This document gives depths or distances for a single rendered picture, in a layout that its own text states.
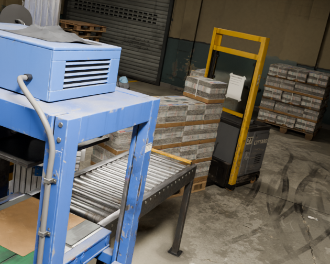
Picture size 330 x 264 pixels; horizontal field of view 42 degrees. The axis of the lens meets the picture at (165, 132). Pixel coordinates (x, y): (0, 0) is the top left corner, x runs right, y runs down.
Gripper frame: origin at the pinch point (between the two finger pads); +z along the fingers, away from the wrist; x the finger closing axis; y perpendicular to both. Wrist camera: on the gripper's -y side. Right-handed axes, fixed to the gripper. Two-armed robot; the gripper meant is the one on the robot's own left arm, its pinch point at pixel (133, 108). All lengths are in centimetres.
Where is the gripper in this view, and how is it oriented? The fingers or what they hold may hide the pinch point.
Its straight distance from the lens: 412.9
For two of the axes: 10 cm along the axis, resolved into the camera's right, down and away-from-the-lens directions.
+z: 2.0, 7.9, 5.8
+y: -7.0, 5.2, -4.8
